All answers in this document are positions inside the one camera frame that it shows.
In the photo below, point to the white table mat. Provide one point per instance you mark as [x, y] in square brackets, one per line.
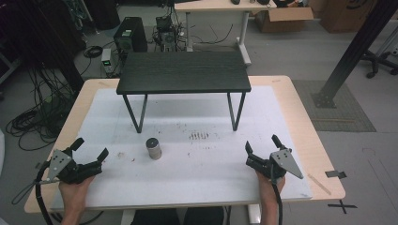
[194, 175]

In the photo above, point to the black computer mouse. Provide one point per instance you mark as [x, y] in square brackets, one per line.
[235, 1]

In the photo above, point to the beige tape strip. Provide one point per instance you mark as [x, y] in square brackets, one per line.
[319, 184]

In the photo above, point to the black metal post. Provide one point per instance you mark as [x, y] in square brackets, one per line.
[356, 47]

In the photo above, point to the black computer tower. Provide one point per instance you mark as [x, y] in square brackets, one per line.
[131, 36]

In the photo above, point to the black tape cross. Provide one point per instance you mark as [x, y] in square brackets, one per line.
[342, 206]

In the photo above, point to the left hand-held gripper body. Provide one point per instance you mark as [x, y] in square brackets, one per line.
[68, 172]

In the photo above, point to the black office chair base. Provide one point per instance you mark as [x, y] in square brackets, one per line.
[378, 62]

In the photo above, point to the black wooden shelf riser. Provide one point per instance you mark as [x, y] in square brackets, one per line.
[184, 73]

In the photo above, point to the black tape piece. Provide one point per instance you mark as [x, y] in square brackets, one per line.
[335, 174]

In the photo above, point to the open-frame computer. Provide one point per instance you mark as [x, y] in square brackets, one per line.
[165, 34]

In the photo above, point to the grey cylindrical can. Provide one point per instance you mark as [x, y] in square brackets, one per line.
[153, 150]

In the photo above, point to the light wooden desk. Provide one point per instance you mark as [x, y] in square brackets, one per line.
[216, 5]

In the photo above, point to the grey bench power supply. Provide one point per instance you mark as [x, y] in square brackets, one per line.
[106, 61]

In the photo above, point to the black curtain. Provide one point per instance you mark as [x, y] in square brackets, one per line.
[40, 31]

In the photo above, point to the person's right hand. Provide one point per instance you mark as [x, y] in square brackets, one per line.
[268, 189]

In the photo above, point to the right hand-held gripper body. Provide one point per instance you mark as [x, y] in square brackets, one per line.
[266, 166]

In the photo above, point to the large closed cardboard box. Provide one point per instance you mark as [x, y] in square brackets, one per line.
[344, 15]

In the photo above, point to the person's left hand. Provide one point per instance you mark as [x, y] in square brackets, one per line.
[74, 193]

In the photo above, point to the grey floor mat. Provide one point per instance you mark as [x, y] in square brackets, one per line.
[341, 118]

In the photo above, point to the open cardboard box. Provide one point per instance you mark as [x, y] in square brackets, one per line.
[281, 20]

